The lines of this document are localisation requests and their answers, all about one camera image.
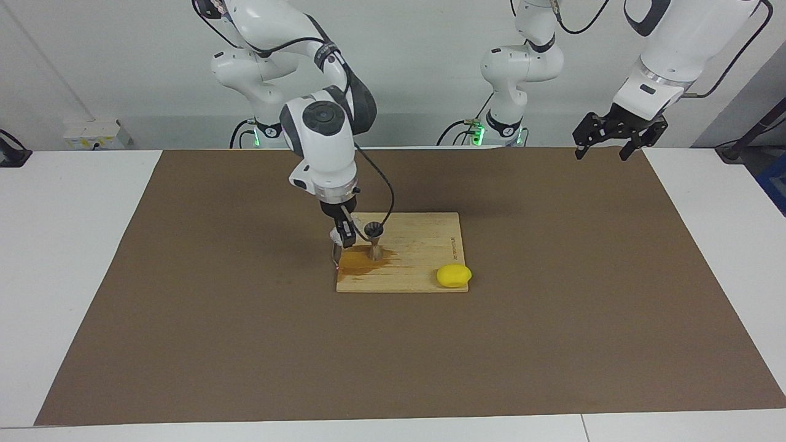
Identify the steel double jigger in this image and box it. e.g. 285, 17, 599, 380
364, 222, 385, 261

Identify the black stand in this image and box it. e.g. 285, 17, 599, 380
715, 98, 786, 163

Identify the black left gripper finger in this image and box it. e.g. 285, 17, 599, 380
620, 118, 669, 161
573, 110, 613, 160

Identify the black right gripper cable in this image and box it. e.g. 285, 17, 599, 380
192, 0, 395, 237

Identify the black base cable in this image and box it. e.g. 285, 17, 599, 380
437, 92, 492, 147
230, 120, 255, 149

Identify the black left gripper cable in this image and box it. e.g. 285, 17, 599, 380
556, 0, 776, 99

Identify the brown table mat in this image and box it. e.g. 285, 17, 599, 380
34, 147, 786, 426

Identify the wooden cutting board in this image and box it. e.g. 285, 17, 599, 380
332, 212, 469, 293

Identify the black table clamp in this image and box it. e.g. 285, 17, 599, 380
0, 129, 33, 168

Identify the yellow lemon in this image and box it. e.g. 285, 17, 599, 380
436, 263, 473, 288

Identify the blue crate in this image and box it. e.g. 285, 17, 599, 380
755, 153, 786, 215

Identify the black left base cable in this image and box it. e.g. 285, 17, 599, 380
437, 92, 492, 147

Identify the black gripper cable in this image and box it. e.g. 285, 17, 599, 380
192, 0, 395, 237
556, 0, 776, 99

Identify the black right base cable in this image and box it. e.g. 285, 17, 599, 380
230, 120, 255, 149

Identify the white wall socket box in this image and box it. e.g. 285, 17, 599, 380
63, 120, 133, 150

